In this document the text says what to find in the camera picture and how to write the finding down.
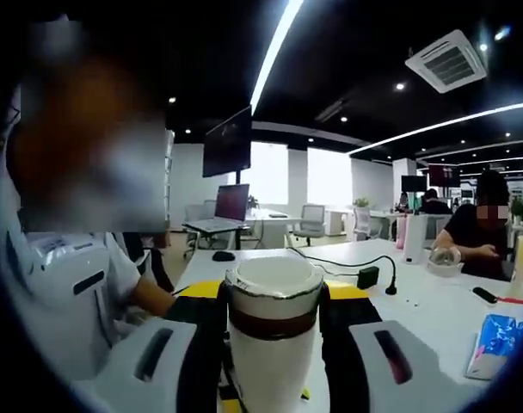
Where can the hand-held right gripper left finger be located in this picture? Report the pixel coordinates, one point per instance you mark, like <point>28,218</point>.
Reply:
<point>180,365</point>

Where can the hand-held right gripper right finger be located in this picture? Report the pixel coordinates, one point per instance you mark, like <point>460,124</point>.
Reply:
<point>373,374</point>

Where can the cream white water cup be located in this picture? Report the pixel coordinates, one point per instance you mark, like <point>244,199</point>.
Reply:
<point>274,374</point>

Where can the white brown cup lid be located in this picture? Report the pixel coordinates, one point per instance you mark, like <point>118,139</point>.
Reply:
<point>274,297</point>

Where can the white table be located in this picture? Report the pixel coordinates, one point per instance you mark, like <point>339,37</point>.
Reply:
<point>425,310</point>

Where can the black power adapter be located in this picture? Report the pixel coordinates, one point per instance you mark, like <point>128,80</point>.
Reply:
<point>368,277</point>

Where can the black chair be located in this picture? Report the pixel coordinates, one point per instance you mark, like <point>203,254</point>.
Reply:
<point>158,262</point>

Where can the person's white shirt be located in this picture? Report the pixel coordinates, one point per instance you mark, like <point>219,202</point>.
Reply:
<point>121,266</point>

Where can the black computer mouse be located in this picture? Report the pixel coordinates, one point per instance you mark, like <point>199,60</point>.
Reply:
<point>223,256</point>

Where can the blue tissue pack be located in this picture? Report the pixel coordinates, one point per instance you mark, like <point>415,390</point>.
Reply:
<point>498,348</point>

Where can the beige lidded bowl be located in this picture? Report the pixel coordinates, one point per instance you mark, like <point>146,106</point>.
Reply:
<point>446,263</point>

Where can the white office chair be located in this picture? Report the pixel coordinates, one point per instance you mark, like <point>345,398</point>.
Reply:
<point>364,221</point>
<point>311,219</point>

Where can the red pen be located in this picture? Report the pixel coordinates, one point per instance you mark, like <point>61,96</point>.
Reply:
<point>517,301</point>

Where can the open laptop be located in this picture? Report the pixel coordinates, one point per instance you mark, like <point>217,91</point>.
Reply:
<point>231,202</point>

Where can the dark hanging sign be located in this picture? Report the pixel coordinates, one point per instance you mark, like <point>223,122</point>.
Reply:
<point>443,174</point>

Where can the small potted plant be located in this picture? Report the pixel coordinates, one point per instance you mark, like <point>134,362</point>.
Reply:
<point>518,208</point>

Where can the ceiling light strip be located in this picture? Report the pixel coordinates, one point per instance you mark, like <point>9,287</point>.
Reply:
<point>274,51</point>
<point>442,125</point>

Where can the ceiling air conditioner unit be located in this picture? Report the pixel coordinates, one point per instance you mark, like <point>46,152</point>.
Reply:
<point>446,62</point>

